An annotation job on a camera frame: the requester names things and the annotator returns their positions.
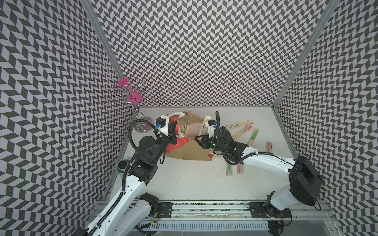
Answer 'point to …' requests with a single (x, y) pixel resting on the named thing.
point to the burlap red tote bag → (185, 126)
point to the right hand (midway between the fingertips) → (197, 139)
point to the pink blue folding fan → (268, 147)
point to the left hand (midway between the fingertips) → (175, 122)
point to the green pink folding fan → (229, 169)
